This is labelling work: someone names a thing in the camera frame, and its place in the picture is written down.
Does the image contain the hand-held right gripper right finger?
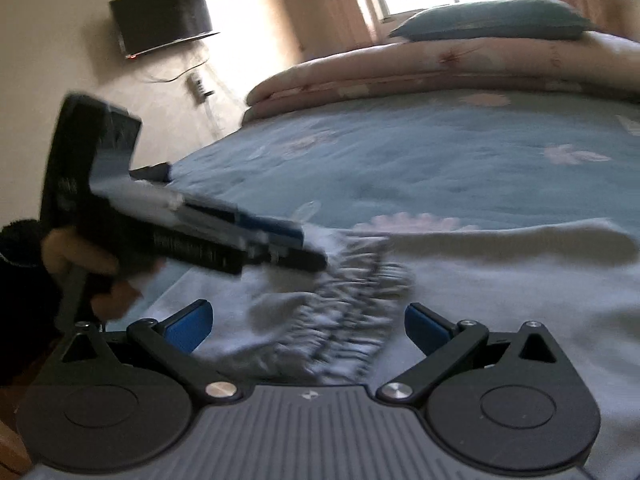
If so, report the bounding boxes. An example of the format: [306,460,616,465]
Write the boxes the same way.
[376,302,571,406]

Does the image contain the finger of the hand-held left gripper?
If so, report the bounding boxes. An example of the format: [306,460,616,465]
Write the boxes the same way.
[244,243,330,274]
[239,209,306,248]

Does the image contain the teal floral bed sheet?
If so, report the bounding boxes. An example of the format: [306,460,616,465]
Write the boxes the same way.
[142,87,640,321]

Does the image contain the black wall television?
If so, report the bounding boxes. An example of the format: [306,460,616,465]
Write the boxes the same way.
[109,0,222,60]

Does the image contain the pink floral folded quilt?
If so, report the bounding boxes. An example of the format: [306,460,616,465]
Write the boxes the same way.
[242,30,640,123]

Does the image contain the teal pillow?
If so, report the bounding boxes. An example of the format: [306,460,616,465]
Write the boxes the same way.
[387,0,596,42]

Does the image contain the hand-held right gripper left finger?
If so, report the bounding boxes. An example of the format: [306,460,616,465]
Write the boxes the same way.
[45,299,243,405]

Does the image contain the wall power strip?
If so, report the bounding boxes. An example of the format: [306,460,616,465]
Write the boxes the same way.
[186,72,216,104]

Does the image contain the thin black wall cable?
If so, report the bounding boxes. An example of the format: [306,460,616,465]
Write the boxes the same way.
[144,57,211,83]

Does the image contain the grey drawstring pants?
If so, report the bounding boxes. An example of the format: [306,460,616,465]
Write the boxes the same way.
[140,217,640,480]

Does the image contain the person's left hand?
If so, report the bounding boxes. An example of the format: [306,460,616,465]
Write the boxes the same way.
[42,226,162,321]

